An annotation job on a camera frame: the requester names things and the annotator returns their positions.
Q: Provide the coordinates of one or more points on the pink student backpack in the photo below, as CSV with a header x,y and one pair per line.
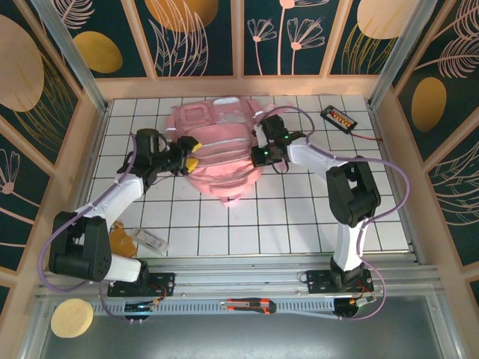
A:
x,y
221,164

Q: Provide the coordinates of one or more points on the clear plastic box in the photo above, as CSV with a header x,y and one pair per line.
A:
x,y
149,241

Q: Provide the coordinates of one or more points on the amber yellow tag pouch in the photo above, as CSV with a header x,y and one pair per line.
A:
x,y
121,243

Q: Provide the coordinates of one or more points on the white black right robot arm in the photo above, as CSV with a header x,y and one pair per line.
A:
x,y
353,190

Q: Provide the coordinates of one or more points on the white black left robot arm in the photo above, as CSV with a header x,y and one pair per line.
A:
x,y
82,247

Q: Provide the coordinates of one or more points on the black board with yellow connectors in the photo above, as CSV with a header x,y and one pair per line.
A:
x,y
338,119

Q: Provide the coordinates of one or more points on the black left controller board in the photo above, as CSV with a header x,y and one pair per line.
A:
x,y
136,308

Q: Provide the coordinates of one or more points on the black controller board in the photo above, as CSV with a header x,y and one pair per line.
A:
x,y
136,308
348,306

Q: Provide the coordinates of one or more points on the orange black utility knife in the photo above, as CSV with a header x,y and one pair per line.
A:
x,y
254,304

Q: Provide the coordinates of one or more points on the black right controller board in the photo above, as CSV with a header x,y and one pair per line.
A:
x,y
348,306

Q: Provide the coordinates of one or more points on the round yellow sponge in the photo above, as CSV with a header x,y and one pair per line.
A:
x,y
71,318

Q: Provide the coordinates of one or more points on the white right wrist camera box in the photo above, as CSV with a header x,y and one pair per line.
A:
x,y
260,135

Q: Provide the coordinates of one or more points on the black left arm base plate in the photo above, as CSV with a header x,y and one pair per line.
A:
x,y
161,282

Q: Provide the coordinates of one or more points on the aluminium mounting rail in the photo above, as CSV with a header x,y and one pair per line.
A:
x,y
243,280

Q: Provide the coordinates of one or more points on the aluminium frame post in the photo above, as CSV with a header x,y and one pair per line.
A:
x,y
71,56
400,48

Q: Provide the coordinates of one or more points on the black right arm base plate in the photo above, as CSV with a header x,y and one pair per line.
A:
x,y
318,280

